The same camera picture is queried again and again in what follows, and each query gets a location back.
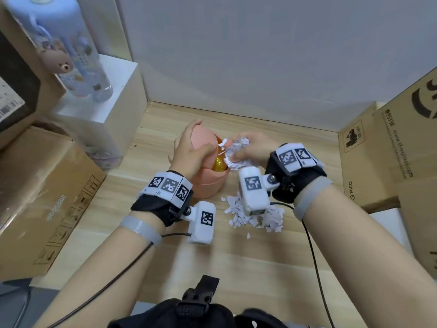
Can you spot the person's right hand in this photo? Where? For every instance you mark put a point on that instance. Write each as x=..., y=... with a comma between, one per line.
x=259, y=148

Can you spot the person's left hand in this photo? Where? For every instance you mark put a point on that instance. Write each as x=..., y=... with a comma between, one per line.
x=186, y=153

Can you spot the person's right fingers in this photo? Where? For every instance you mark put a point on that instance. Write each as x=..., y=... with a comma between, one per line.
x=243, y=137

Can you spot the person's left thumb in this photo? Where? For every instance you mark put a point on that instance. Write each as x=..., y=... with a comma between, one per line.
x=208, y=150

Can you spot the clump of white paper scraps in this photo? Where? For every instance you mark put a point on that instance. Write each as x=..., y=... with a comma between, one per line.
x=234, y=157

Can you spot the pink mini trash bin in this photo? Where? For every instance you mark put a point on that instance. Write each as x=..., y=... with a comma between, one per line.
x=208, y=182

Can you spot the person's left forearm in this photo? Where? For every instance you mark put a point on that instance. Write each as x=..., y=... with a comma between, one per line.
x=102, y=276

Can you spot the person's right forearm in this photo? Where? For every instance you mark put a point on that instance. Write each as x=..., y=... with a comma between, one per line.
x=358, y=256

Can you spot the yellow bin liner bag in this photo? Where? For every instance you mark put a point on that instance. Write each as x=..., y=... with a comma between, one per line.
x=220, y=164

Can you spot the pile of torn paper scraps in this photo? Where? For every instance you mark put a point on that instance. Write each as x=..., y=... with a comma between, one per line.
x=269, y=220

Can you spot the grey right wristband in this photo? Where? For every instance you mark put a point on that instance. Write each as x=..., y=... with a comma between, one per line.
x=312, y=196

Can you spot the grey wristband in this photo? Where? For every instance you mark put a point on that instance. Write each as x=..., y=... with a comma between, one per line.
x=140, y=227
x=312, y=196

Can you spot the grey left wristband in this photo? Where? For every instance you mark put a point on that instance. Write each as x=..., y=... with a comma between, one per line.
x=140, y=227

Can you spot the clear plastic bag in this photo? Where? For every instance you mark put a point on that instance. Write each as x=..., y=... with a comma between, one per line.
x=104, y=155

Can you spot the white box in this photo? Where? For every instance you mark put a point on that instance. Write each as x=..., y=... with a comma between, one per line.
x=105, y=109

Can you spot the cardboard box with stamp print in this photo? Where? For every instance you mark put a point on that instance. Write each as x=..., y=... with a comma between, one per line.
x=365, y=163

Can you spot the black chest bag with buckle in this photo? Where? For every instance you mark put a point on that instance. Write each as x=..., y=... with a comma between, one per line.
x=198, y=310

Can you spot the cardboard box with black logo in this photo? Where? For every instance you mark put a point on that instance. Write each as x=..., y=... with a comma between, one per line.
x=409, y=133

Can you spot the clear printed water bottle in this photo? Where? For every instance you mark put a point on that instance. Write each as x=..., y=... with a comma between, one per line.
x=73, y=47

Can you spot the cardboard box with black panel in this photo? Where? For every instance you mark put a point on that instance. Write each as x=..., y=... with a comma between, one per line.
x=44, y=95

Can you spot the white flat sheet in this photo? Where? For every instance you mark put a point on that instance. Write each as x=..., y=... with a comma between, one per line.
x=392, y=227

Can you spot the large brown cardboard box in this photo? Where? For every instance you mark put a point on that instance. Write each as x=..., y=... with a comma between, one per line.
x=41, y=201

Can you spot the brown bear charm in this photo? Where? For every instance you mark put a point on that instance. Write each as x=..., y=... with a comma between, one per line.
x=56, y=61

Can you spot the plain cardboard box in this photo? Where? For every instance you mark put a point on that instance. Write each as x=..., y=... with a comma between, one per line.
x=421, y=225

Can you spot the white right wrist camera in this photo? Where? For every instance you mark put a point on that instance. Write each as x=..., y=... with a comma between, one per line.
x=254, y=189

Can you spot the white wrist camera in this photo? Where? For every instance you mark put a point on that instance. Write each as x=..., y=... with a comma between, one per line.
x=254, y=189
x=203, y=222

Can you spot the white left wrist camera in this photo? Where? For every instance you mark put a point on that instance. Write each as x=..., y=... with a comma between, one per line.
x=203, y=222

